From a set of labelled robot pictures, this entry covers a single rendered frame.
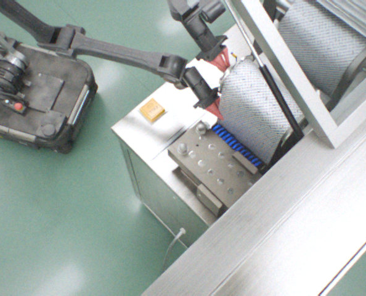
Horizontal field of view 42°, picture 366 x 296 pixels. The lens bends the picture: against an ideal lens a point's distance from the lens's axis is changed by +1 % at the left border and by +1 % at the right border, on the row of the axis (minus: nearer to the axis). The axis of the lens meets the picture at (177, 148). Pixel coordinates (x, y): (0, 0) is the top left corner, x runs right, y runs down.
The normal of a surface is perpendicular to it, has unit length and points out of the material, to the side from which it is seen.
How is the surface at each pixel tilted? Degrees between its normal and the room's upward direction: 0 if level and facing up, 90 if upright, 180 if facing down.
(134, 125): 0
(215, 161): 0
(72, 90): 0
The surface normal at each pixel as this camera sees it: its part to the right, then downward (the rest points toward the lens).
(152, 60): -0.15, -0.24
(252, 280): 0.00, -0.39
